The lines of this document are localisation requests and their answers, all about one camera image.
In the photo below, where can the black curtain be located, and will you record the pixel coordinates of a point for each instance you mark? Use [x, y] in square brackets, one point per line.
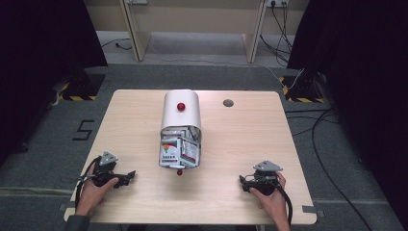
[38, 64]
[362, 64]

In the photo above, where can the pile of white printed packets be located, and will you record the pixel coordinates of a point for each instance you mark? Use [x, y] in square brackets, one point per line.
[178, 150]

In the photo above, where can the person's right hand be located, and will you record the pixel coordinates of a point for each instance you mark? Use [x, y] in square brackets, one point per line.
[272, 202]

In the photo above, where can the yellow black striped stand base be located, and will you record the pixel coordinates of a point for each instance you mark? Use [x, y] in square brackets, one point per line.
[303, 89]
[81, 88]

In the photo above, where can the white container with red knobs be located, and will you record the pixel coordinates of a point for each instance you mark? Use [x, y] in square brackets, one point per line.
[181, 114]

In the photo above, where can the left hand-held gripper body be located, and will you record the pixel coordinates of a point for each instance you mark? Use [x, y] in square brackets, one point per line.
[107, 166]

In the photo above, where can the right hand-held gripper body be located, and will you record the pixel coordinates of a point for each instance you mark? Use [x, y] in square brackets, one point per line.
[265, 179]

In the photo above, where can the wooden desk frame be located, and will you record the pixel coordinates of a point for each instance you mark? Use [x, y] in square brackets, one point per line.
[192, 19]

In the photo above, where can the person's left hand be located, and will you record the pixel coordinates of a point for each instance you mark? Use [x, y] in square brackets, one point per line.
[93, 192]

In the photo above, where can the white wall socket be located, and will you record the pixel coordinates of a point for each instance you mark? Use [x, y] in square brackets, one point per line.
[277, 2]

